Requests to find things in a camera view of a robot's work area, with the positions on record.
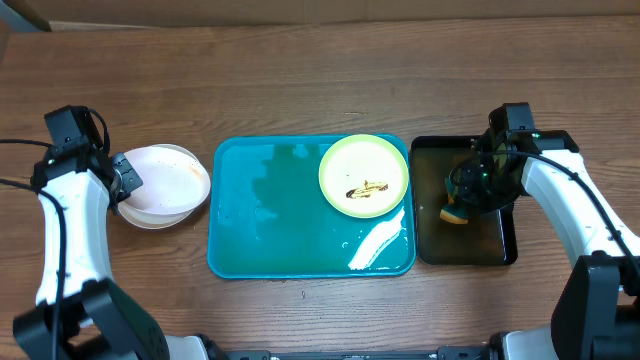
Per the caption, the white plate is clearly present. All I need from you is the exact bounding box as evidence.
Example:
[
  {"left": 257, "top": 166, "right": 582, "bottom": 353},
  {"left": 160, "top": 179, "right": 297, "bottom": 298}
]
[
  {"left": 125, "top": 146, "right": 211, "bottom": 215},
  {"left": 118, "top": 202, "right": 194, "bottom": 230}
]

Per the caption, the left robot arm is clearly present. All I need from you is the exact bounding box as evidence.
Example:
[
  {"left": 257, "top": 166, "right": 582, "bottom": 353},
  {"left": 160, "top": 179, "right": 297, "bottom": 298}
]
[{"left": 13, "top": 105, "right": 225, "bottom": 359}]

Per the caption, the white plate front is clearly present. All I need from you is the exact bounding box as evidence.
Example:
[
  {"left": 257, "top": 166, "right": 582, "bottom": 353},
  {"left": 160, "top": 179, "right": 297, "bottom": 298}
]
[{"left": 118, "top": 202, "right": 194, "bottom": 230}]

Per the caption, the teal plastic tray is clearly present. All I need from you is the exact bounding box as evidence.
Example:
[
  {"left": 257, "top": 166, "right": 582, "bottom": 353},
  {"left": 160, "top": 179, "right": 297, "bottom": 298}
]
[{"left": 207, "top": 134, "right": 416, "bottom": 279}]

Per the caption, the green yellow sponge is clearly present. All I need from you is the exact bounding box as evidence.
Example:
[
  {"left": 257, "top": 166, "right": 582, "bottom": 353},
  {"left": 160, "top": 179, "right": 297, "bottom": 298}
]
[{"left": 439, "top": 178, "right": 469, "bottom": 225}]

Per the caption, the green rimmed plate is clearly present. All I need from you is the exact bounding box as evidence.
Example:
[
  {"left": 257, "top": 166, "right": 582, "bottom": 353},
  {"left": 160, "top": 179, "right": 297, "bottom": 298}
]
[{"left": 318, "top": 134, "right": 409, "bottom": 219}]

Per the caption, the black water tray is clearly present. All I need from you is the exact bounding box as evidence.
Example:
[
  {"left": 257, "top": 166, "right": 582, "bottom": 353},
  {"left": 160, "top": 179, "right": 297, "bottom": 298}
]
[{"left": 409, "top": 135, "right": 518, "bottom": 266}]

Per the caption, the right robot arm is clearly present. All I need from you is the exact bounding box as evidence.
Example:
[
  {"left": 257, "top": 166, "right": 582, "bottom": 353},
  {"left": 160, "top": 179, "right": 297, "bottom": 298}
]
[{"left": 440, "top": 103, "right": 639, "bottom": 360}]

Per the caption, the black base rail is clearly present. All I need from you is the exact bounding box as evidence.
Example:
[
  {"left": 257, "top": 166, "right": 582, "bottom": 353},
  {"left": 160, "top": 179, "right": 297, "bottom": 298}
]
[{"left": 226, "top": 345, "right": 500, "bottom": 360}]

